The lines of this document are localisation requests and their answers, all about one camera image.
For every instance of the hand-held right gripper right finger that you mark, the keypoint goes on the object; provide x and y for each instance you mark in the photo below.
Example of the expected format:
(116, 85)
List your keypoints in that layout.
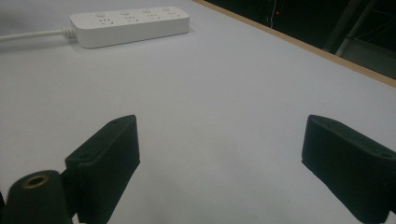
(348, 165)

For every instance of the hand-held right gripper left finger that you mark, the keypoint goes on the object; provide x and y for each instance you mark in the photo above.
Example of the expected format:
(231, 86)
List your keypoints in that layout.
(106, 161)

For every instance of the metal stand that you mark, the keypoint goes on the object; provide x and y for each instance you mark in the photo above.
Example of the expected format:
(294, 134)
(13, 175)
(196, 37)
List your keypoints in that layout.
(348, 28)

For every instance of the white power strip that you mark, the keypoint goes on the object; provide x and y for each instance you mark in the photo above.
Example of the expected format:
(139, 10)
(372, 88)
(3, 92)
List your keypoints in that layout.
(130, 26)

